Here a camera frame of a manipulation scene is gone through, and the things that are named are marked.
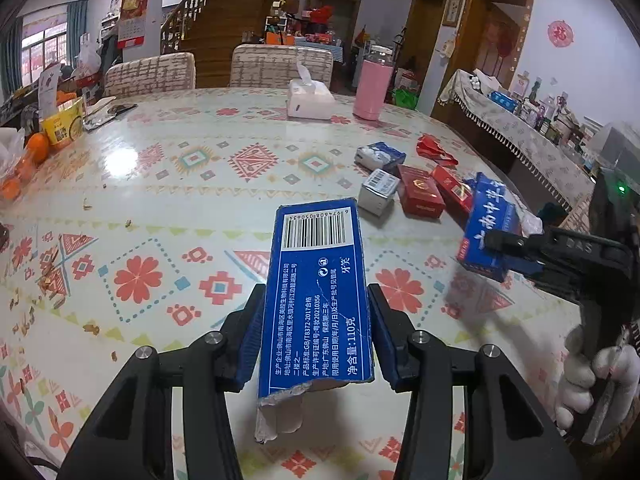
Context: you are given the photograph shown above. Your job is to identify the framed wall picture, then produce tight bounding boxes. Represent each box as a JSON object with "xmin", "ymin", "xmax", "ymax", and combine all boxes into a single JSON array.
[{"xmin": 442, "ymin": 0, "xmax": 465, "ymax": 28}]

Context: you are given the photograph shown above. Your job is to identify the red wall calendar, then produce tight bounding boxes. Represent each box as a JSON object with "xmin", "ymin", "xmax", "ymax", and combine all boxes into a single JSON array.
[{"xmin": 118, "ymin": 0, "xmax": 150, "ymax": 42}]

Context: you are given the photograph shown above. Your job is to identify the sideboard with lace cloth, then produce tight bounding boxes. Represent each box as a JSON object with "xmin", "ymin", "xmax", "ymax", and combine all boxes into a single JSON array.
[{"xmin": 432, "ymin": 67, "xmax": 596, "ymax": 211}]

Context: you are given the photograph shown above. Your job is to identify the small silver barcode box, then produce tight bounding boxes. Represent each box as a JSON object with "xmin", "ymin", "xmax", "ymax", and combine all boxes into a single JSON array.
[{"xmin": 359, "ymin": 168, "xmax": 401, "ymax": 217}]

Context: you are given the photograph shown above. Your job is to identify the red paper wall decoration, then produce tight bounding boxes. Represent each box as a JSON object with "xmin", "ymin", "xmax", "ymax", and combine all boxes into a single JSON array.
[{"xmin": 547, "ymin": 20, "xmax": 573, "ymax": 48}]

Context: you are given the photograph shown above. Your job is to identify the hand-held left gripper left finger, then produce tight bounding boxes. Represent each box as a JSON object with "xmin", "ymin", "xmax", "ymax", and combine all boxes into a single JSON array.
[{"xmin": 57, "ymin": 284, "xmax": 268, "ymax": 480}]

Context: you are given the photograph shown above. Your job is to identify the pink insulated cup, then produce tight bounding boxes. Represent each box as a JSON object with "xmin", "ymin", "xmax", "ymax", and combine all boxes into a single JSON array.
[{"xmin": 353, "ymin": 46, "xmax": 396, "ymax": 121}]

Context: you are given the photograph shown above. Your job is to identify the clear plastic wrapper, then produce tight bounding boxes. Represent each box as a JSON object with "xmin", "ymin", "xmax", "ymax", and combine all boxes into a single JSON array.
[{"xmin": 517, "ymin": 208, "xmax": 545, "ymax": 237}]

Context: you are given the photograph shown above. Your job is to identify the blue white plastic pack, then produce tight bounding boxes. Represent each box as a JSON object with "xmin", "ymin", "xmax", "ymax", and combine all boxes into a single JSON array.
[{"xmin": 354, "ymin": 141, "xmax": 407, "ymax": 171}]

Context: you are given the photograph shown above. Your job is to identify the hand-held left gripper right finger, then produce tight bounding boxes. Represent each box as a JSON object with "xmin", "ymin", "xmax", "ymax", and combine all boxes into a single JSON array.
[{"xmin": 366, "ymin": 284, "xmax": 573, "ymax": 480}]

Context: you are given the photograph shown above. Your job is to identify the white tissue box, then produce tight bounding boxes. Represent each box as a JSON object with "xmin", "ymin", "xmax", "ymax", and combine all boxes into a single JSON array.
[{"xmin": 286, "ymin": 60, "xmax": 335, "ymax": 121}]

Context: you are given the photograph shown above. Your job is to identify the white paper sign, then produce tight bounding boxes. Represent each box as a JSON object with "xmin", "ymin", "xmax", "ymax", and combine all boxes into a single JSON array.
[{"xmin": 37, "ymin": 66, "xmax": 63, "ymax": 118}]

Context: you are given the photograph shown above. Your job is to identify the patterned fabric chair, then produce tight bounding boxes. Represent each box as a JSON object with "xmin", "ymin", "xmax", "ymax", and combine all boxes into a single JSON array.
[
  {"xmin": 103, "ymin": 52, "xmax": 196, "ymax": 98},
  {"xmin": 230, "ymin": 44, "xmax": 334, "ymax": 92}
]

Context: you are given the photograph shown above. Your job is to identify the window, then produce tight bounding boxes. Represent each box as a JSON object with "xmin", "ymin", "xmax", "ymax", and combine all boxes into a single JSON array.
[{"xmin": 20, "ymin": 7, "xmax": 68, "ymax": 83}]

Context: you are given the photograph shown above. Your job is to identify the cloth covered television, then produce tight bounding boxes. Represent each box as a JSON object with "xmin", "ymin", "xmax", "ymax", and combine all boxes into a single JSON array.
[{"xmin": 590, "ymin": 120, "xmax": 640, "ymax": 173}]

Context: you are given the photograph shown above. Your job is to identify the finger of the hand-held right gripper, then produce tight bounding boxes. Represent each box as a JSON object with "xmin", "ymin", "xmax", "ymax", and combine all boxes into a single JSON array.
[
  {"xmin": 486, "ymin": 226, "xmax": 631, "ymax": 272},
  {"xmin": 515, "ymin": 255, "xmax": 631, "ymax": 304}
]

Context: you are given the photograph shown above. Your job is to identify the blue white-lettered toothpaste box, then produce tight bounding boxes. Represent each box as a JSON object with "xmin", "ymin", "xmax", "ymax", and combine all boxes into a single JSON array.
[{"xmin": 456, "ymin": 172, "xmax": 526, "ymax": 283}]

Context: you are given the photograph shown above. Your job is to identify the bag of oranges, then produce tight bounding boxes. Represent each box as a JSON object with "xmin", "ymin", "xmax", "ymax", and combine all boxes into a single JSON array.
[{"xmin": 0, "ymin": 127, "xmax": 32, "ymax": 202}]

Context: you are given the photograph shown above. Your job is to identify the yellow snack box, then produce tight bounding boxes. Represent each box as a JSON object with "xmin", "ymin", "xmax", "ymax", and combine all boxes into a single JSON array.
[{"xmin": 40, "ymin": 97, "xmax": 85, "ymax": 148}]

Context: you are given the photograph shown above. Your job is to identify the wooden door frame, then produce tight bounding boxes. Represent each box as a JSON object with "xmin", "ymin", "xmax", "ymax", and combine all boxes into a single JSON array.
[
  {"xmin": 457, "ymin": 0, "xmax": 536, "ymax": 91},
  {"xmin": 407, "ymin": 0, "xmax": 451, "ymax": 96}
]

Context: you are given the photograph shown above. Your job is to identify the wooden staircase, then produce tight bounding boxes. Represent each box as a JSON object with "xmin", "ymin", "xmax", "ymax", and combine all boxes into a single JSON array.
[{"xmin": 160, "ymin": 0, "xmax": 311, "ymax": 88}]

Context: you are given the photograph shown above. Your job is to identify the cluttered shelf of goods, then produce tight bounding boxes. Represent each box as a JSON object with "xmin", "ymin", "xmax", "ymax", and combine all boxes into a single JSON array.
[{"xmin": 265, "ymin": 5, "xmax": 346, "ymax": 61}]

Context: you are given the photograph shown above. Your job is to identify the orange fruit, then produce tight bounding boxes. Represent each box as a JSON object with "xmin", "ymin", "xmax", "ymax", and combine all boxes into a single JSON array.
[{"xmin": 26, "ymin": 131, "xmax": 51, "ymax": 165}]

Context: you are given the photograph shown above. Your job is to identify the blue barcode toothpaste box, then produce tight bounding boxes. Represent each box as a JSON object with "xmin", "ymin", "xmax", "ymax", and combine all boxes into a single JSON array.
[{"xmin": 254, "ymin": 196, "xmax": 376, "ymax": 443}]

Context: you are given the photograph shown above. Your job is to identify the dark flat packet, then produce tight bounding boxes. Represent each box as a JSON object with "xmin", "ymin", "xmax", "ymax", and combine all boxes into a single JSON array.
[{"xmin": 82, "ymin": 104, "xmax": 138, "ymax": 132}]

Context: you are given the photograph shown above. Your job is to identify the red cigarette box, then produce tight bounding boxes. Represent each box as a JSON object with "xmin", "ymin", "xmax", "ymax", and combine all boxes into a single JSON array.
[
  {"xmin": 397, "ymin": 164, "xmax": 446, "ymax": 218},
  {"xmin": 431, "ymin": 164, "xmax": 473, "ymax": 216}
]

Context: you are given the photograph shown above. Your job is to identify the teal curtain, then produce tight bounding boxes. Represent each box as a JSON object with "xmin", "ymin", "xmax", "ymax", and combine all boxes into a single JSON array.
[{"xmin": 67, "ymin": 0, "xmax": 90, "ymax": 43}]

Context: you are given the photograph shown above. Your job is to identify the red wrapper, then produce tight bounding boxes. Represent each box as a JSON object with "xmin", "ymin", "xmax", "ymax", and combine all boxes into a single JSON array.
[{"xmin": 416, "ymin": 134, "xmax": 459, "ymax": 167}]

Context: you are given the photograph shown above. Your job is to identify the person's right hand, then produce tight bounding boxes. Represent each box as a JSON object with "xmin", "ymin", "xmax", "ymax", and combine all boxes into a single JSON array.
[{"xmin": 556, "ymin": 325, "xmax": 626, "ymax": 431}]

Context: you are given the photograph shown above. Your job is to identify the green bag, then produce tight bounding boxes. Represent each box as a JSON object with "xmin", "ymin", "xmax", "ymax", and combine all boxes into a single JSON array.
[{"xmin": 392, "ymin": 87, "xmax": 420, "ymax": 110}]

